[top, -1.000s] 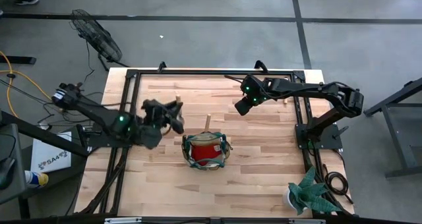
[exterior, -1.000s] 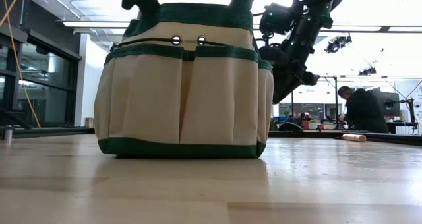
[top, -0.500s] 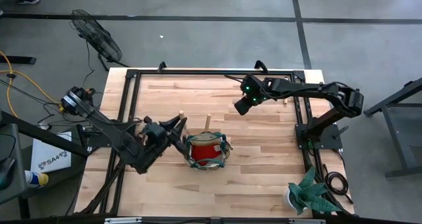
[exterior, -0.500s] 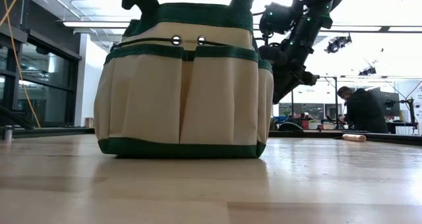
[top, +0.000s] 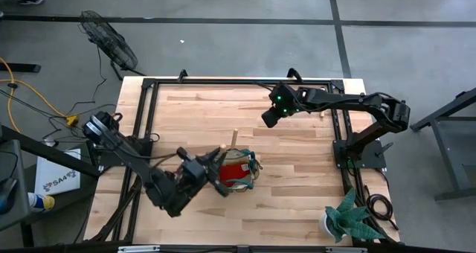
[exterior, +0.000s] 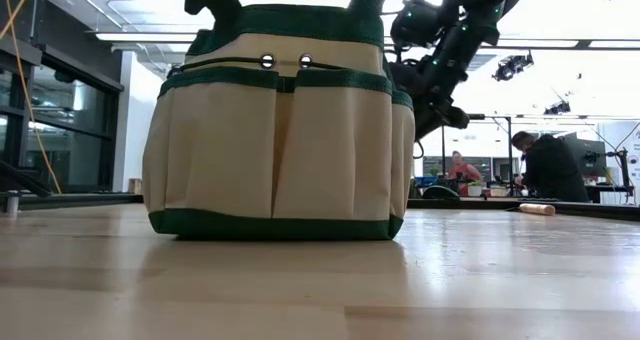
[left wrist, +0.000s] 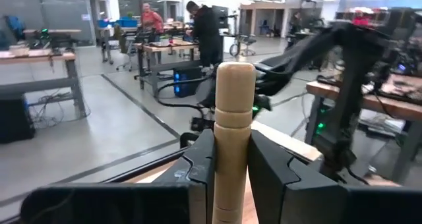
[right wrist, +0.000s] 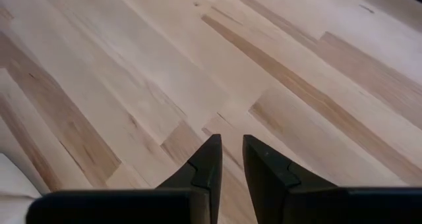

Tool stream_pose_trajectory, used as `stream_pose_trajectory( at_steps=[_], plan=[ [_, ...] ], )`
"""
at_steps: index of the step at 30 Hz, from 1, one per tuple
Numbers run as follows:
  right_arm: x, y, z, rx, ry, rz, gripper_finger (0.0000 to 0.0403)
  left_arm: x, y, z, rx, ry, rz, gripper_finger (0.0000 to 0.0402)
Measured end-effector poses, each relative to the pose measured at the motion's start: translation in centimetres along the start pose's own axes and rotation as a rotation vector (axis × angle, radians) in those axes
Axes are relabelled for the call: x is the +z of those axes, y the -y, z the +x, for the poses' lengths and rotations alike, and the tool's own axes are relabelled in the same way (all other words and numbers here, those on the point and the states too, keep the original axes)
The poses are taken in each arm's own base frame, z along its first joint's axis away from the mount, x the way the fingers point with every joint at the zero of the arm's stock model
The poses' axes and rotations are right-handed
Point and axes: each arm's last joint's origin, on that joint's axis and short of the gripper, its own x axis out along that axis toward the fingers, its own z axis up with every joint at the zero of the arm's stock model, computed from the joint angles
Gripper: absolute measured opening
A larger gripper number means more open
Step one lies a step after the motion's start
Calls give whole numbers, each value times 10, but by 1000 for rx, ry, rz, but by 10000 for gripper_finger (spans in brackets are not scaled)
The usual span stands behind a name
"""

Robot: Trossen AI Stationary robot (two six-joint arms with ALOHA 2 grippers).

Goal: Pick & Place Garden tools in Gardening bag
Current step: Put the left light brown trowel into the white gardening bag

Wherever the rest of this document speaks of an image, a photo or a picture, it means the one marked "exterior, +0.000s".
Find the cream canvas green-trimmed garden bag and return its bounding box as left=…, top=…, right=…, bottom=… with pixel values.
left=141, top=0, right=416, bottom=242

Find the person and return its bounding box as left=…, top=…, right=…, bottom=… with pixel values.
left=447, top=149, right=484, bottom=197
left=510, top=129, right=591, bottom=204

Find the black rounded chair back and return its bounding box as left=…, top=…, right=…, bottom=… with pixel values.
left=422, top=184, right=461, bottom=201

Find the black computer monitor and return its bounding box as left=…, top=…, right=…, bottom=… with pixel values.
left=564, top=137, right=609, bottom=179

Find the black equipment stand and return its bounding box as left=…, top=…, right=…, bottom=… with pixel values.
left=607, top=147, right=636, bottom=199

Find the overhead beam with light strips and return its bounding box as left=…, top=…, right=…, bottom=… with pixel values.
left=94, top=31, right=640, bottom=51

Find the black overhead camera rig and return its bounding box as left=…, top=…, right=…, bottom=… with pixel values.
left=492, top=52, right=535, bottom=83

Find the black workstation frame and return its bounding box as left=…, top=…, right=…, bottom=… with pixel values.
left=439, top=112, right=514, bottom=197

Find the small wooden cylinder handle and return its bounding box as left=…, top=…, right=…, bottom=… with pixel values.
left=518, top=202, right=557, bottom=217

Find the black aluminium table frame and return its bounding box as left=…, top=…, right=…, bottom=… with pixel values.
left=0, top=192, right=640, bottom=222

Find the hanging yellow cable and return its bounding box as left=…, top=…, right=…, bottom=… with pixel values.
left=0, top=0, right=64, bottom=196

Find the short metal post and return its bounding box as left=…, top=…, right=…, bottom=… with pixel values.
left=4, top=189, right=21, bottom=217

